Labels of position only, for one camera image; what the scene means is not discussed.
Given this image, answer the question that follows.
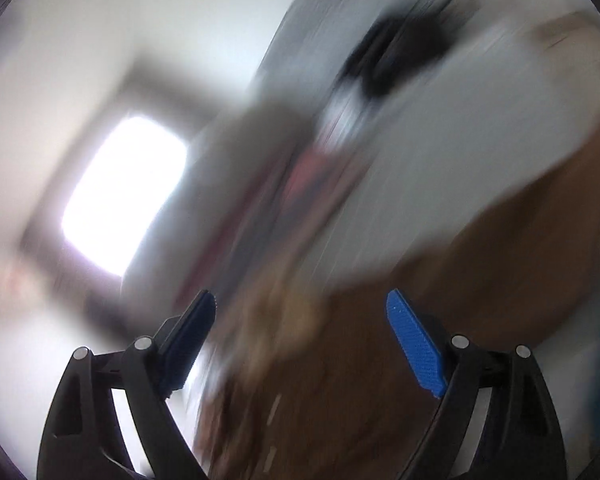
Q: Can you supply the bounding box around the brown coat with fleece collar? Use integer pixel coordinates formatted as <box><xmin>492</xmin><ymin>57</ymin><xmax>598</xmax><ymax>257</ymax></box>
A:
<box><xmin>191</xmin><ymin>8</ymin><xmax>600</xmax><ymax>480</ymax></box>

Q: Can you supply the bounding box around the stack of folded quilts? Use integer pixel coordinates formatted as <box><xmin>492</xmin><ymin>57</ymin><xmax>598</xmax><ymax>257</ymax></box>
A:
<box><xmin>175</xmin><ymin>146</ymin><xmax>370</xmax><ymax>309</ymax></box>

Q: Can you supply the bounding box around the grey checked bed cover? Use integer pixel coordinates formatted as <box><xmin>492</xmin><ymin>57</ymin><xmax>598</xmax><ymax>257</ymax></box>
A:
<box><xmin>258</xmin><ymin>0</ymin><xmax>600</xmax><ymax>287</ymax></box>

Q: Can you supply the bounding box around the large grey pillow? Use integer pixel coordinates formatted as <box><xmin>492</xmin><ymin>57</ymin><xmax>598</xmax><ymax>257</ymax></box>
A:
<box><xmin>119</xmin><ymin>101</ymin><xmax>312</xmax><ymax>324</ymax></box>

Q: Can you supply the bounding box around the black jacket on bed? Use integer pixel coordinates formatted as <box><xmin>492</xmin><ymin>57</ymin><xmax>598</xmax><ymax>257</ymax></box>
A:
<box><xmin>338</xmin><ymin>12</ymin><xmax>454</xmax><ymax>100</ymax></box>

